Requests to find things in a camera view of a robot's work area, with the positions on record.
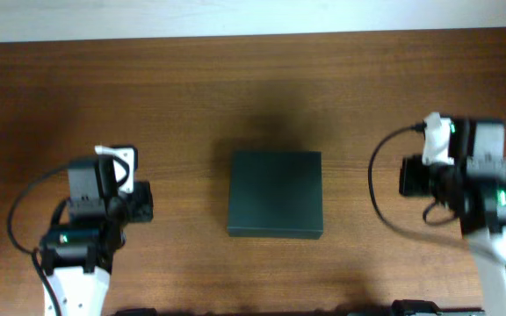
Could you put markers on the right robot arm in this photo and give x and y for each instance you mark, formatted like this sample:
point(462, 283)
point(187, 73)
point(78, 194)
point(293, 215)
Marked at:
point(463, 168)

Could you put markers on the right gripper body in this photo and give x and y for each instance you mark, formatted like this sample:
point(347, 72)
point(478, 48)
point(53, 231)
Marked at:
point(412, 176)

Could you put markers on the dark green box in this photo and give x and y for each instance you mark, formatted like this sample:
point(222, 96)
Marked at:
point(276, 195)

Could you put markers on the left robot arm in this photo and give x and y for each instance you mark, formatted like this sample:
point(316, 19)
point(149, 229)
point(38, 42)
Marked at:
point(85, 231)

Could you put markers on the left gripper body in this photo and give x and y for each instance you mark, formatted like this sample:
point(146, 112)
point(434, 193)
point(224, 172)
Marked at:
point(140, 202)

